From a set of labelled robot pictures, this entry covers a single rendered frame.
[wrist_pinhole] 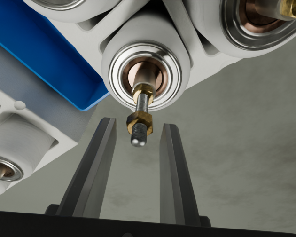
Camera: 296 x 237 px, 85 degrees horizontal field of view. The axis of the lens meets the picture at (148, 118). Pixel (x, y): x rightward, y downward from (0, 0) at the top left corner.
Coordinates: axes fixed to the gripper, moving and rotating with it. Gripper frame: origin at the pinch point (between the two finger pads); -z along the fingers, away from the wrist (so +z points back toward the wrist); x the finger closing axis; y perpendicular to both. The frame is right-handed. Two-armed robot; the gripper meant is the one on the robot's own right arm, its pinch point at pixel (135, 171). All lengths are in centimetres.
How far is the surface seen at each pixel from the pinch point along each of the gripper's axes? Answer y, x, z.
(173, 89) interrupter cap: 0.7, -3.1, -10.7
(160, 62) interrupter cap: -2.0, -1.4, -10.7
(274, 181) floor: 54, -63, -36
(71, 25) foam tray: -2.7, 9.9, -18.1
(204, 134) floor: 30, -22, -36
